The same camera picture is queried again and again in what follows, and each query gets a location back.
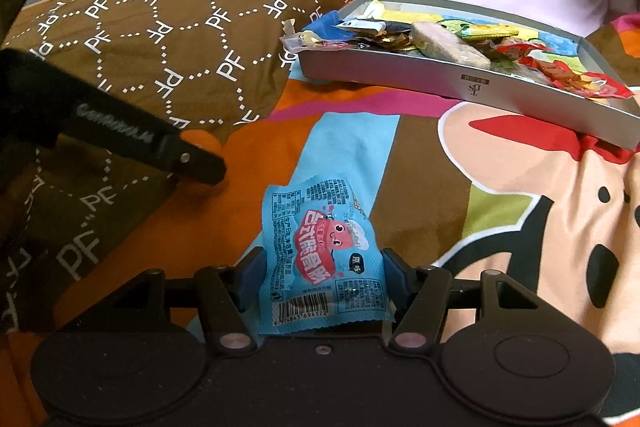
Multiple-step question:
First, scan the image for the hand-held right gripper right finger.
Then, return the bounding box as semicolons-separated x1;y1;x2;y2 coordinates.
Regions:
382;247;543;355

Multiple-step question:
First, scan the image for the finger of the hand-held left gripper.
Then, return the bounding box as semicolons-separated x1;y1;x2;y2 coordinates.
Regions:
172;138;227;185

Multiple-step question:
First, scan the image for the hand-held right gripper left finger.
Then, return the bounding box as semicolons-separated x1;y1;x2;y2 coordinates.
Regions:
97;247;266;355

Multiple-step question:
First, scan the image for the light blue snack packet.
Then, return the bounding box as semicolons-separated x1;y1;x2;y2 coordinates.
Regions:
257;174;393;335

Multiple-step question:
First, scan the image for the small clear white packet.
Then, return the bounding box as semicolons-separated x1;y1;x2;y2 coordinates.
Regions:
280;19;346;55

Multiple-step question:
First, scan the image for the grey cardboard tray with drawing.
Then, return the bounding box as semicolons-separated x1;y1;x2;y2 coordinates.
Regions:
290;0;640;152

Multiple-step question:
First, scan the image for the gold snack packet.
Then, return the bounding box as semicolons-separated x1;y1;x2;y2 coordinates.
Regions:
365;32;418;52

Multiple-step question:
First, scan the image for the dark blue stick packet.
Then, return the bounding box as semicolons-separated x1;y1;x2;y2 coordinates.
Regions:
335;17;413;35

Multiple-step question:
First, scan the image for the clear rice bar packet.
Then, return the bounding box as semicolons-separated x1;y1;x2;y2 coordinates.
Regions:
410;22;493;68

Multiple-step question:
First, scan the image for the small red white candy packet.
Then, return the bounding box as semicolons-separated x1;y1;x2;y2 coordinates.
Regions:
492;38;548;70

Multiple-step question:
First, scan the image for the orange red spicy strip packet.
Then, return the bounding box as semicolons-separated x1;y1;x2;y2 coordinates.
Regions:
520;57;601;95

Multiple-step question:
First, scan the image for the yellow green snack packet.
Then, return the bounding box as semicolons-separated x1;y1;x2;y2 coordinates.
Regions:
445;19;536;42

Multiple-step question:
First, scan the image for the red snack packet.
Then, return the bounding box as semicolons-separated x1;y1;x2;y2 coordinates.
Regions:
585;74;635;100

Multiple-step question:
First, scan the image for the brown patterned quilt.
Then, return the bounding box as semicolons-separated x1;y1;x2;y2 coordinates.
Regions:
0;0;358;333

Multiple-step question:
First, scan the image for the colourful cartoon blanket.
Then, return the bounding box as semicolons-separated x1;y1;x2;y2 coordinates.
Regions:
0;9;640;427

